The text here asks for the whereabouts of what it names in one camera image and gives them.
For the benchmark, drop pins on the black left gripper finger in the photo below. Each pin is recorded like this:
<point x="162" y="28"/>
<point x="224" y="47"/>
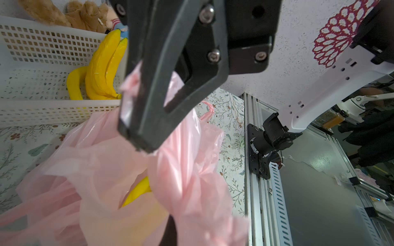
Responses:
<point x="170" y="234"/>

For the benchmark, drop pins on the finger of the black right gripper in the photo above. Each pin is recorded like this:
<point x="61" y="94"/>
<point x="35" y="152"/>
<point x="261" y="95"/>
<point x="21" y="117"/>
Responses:
<point x="164" y="99"/>

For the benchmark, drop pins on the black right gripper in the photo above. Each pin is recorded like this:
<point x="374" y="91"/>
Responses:
<point x="192" y="35"/>

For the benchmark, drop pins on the yellow banana bunch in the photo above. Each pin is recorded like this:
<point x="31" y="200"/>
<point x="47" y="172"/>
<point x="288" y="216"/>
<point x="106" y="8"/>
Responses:
<point x="141" y="188"/>
<point x="100" y="74"/>

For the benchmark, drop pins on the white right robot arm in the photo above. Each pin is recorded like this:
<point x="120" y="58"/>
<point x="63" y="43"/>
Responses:
<point x="369" y="57"/>

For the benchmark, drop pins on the small doll blue outfit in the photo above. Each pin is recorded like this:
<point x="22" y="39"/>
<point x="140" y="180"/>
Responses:
<point x="114" y="23"/>

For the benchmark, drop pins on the brown plush teddy bear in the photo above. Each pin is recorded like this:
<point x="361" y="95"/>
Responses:
<point x="85" y="16"/>

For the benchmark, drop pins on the white plastic lattice basket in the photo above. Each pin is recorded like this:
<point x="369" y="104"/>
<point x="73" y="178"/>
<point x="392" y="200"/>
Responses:
<point x="35" y="63"/>

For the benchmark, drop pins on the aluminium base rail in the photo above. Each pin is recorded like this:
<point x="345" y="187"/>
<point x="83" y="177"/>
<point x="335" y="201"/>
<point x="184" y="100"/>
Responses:
<point x="309" y="194"/>

